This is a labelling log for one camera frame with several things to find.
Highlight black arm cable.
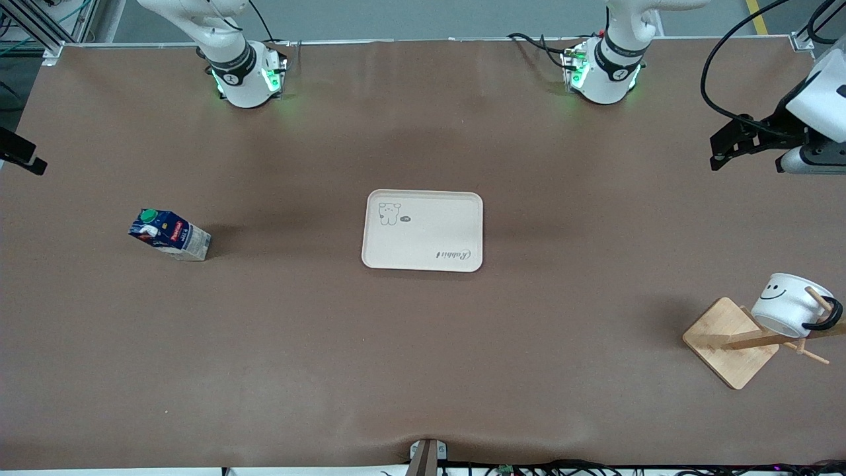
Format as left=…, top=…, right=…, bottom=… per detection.
left=249, top=0, right=276, bottom=43
left=701, top=0, right=804, bottom=143

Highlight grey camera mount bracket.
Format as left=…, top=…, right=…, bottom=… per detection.
left=406, top=438, right=449, bottom=476

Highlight white smiley face cup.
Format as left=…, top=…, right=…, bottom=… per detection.
left=750, top=272, right=843, bottom=339

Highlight blue white milk carton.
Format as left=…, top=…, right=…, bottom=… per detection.
left=128, top=208, right=212, bottom=262

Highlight black base cable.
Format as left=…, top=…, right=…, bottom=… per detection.
left=508, top=32, right=570, bottom=68

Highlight aluminium frame rail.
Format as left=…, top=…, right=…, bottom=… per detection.
left=0, top=0, right=100, bottom=61

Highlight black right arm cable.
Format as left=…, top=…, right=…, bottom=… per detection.
left=249, top=0, right=276, bottom=43

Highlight beige plastic tray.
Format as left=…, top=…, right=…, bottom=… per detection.
left=361, top=189, right=484, bottom=272

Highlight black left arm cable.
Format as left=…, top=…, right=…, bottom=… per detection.
left=701, top=0, right=804, bottom=143

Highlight wooden cup rack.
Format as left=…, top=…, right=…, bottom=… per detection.
left=683, top=286, right=846, bottom=391

